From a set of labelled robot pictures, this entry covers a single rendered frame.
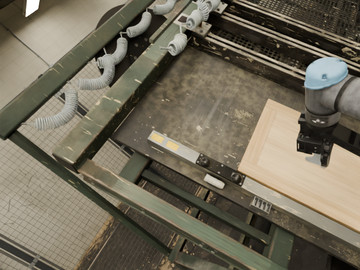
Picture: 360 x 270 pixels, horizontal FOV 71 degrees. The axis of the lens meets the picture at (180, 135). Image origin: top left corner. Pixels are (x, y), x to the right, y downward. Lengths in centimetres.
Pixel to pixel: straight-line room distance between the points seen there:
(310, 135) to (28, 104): 124
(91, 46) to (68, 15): 490
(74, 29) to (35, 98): 501
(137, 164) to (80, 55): 79
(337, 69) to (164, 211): 66
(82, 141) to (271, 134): 80
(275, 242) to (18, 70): 542
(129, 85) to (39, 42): 504
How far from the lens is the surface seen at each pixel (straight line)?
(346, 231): 115
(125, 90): 112
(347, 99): 58
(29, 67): 587
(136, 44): 184
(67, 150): 100
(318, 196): 116
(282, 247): 109
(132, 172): 106
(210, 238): 92
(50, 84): 149
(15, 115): 143
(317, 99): 61
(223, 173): 100
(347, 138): 73
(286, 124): 127
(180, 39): 119
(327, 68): 59
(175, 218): 91
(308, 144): 74
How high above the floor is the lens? 196
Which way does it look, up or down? 20 degrees down
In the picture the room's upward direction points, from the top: 46 degrees counter-clockwise
